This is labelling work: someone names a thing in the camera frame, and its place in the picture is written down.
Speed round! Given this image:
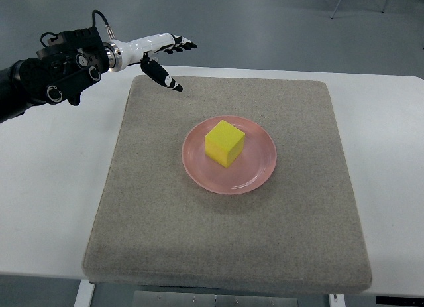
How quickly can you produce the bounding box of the white table leg right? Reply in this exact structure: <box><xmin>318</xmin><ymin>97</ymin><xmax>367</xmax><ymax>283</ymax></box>
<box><xmin>329</xmin><ymin>294</ymin><xmax>346</xmax><ymax>307</ymax></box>

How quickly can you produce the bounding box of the yellow foam block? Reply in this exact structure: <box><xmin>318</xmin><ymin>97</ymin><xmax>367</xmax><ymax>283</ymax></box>
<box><xmin>204</xmin><ymin>120</ymin><xmax>246</xmax><ymax>168</ymax></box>

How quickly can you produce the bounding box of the white table leg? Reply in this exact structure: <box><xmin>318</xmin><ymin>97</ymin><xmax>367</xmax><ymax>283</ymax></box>
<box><xmin>329</xmin><ymin>294</ymin><xmax>346</xmax><ymax>307</ymax></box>
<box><xmin>74</xmin><ymin>280</ymin><xmax>95</xmax><ymax>307</ymax></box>

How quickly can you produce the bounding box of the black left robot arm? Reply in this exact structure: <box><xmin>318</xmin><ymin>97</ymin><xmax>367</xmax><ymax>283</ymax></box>
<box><xmin>1</xmin><ymin>10</ymin><xmax>113</xmax><ymax>122</ymax></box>

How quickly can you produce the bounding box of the grey fabric mat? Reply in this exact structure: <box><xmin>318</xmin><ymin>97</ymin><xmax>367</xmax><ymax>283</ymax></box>
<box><xmin>82</xmin><ymin>76</ymin><xmax>372</xmax><ymax>295</ymax></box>

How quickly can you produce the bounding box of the pink plastic plate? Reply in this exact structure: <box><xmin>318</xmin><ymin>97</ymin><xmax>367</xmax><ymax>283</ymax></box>
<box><xmin>182</xmin><ymin>115</ymin><xmax>277</xmax><ymax>195</ymax></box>

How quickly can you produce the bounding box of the white table leg left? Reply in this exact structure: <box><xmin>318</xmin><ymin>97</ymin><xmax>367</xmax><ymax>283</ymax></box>
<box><xmin>74</xmin><ymin>280</ymin><xmax>95</xmax><ymax>307</ymax></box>

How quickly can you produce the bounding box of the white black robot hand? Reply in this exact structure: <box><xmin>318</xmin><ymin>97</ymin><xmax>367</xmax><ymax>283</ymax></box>
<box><xmin>104</xmin><ymin>33</ymin><xmax>197</xmax><ymax>92</ymax></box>

